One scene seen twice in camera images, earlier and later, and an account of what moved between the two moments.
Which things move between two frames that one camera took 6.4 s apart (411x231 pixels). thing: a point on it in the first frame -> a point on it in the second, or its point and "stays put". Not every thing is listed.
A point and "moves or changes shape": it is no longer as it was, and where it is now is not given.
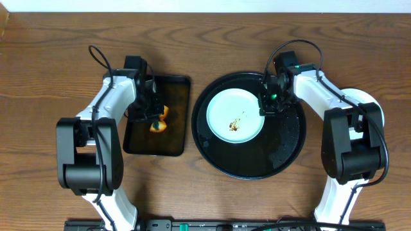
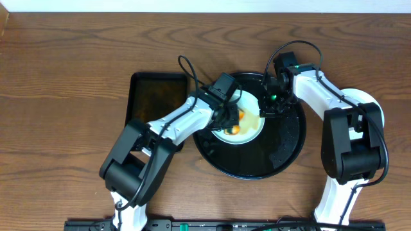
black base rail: [225, 225] stays put
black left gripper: [145, 116] -> [229, 119]
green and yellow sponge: [160, 126] moves or changes shape
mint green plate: [234, 116] stays put
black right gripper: [264, 109] stays put
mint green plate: [360, 96] stays put
